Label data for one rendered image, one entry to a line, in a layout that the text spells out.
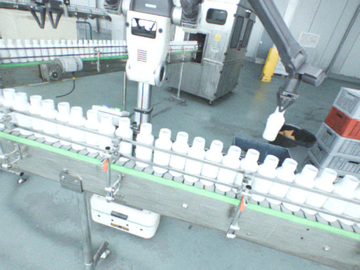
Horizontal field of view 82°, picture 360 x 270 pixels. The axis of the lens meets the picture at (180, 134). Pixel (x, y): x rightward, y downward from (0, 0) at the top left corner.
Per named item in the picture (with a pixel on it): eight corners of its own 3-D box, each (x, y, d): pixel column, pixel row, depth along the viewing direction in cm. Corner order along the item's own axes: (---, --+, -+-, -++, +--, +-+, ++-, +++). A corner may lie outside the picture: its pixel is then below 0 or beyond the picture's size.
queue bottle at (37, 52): (34, 60, 176) (29, 39, 168) (35, 59, 181) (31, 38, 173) (42, 61, 178) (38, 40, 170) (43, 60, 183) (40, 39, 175)
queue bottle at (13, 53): (9, 61, 165) (4, 38, 157) (18, 60, 170) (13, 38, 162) (11, 62, 162) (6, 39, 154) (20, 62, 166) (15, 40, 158)
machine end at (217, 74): (194, 80, 608) (209, 0, 512) (236, 92, 557) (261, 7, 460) (162, 89, 484) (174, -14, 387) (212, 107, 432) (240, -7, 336)
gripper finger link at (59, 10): (37, 27, 79) (32, -2, 74) (51, 27, 85) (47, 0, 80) (52, 30, 78) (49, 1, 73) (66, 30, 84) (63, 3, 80)
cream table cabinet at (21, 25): (64, 71, 491) (57, 14, 433) (81, 78, 466) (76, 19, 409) (10, 77, 405) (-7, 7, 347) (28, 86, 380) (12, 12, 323)
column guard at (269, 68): (260, 80, 748) (270, 48, 695) (259, 78, 782) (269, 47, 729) (271, 82, 743) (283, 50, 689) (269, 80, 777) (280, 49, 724)
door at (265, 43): (253, 62, 1136) (267, 20, 1034) (253, 62, 1144) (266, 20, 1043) (271, 66, 1123) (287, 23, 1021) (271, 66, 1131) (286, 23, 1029)
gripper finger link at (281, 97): (285, 111, 98) (294, 91, 94) (288, 116, 92) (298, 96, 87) (270, 106, 99) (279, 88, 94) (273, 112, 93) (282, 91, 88)
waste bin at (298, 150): (254, 184, 236) (276, 136, 205) (252, 162, 275) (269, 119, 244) (295, 195, 230) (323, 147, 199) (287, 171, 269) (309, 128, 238)
